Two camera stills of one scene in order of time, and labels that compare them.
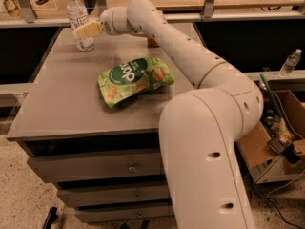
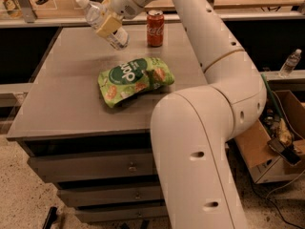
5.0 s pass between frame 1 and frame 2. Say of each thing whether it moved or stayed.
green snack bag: stayed
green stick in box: stayed
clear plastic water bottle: moved
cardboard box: stayed
